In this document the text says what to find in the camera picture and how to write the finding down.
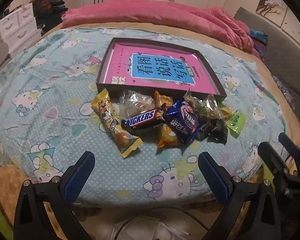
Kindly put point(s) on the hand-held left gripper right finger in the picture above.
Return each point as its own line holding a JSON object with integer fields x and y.
{"x": 213, "y": 177}

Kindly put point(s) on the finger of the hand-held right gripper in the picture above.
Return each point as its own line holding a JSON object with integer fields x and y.
{"x": 291, "y": 146}
{"x": 273, "y": 157}

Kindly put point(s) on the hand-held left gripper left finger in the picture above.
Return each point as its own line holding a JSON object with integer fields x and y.
{"x": 81, "y": 177}

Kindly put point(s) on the black green snack packet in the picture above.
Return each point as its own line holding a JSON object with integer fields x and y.
{"x": 216, "y": 130}

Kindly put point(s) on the light green snack packet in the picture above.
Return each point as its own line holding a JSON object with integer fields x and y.
{"x": 236, "y": 125}

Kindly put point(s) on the long yellow snack packet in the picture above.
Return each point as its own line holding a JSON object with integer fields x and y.
{"x": 110, "y": 120}

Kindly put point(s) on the clear yellow pastry packet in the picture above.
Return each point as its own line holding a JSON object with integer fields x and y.
{"x": 225, "y": 111}

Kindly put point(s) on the clear cake packet green band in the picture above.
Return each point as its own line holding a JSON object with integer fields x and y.
{"x": 192, "y": 102}

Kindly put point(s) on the brown chocolate bar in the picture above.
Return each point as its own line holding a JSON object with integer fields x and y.
{"x": 140, "y": 120}

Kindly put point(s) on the clear nut snack packet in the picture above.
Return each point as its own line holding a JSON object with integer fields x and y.
{"x": 137, "y": 101}

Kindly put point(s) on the shallow grey cardboard box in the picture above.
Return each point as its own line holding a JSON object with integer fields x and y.
{"x": 103, "y": 75}

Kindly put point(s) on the long orange snack packet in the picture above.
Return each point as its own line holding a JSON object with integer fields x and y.
{"x": 168, "y": 136}

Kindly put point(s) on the blue snack packet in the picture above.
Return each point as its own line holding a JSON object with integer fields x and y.
{"x": 185, "y": 122}

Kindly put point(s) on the clear packet green print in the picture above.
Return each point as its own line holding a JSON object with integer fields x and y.
{"x": 211, "y": 108}

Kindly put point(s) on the cat print bed sheet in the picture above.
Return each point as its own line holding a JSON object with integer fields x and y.
{"x": 52, "y": 105}

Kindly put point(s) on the grey headboard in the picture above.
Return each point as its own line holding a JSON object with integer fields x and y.
{"x": 280, "y": 55}

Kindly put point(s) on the colourful striped cloth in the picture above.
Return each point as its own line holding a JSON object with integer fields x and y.
{"x": 258, "y": 42}

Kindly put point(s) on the pink book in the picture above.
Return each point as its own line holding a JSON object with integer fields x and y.
{"x": 160, "y": 67}

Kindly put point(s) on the white drawer cabinet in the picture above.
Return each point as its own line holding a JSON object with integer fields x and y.
{"x": 17, "y": 27}

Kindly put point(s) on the dark clothes pile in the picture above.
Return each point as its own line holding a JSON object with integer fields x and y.
{"x": 47, "y": 10}

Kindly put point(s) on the pink blanket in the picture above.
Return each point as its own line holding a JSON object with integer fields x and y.
{"x": 152, "y": 15}

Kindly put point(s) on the tree wall painting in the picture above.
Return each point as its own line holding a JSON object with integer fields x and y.
{"x": 272, "y": 7}

